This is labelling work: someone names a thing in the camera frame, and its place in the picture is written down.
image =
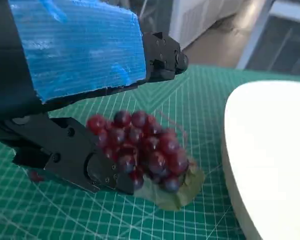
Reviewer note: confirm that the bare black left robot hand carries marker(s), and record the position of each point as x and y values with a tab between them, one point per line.
77	50

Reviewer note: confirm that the red toy grape bunch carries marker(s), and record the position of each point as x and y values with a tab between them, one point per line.
152	150

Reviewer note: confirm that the white square plate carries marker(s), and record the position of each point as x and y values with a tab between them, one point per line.
270	155

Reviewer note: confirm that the white mesh cabinet on casters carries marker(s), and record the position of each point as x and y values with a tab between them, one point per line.
197	22

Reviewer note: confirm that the green cutting mat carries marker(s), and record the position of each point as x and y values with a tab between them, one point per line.
64	212

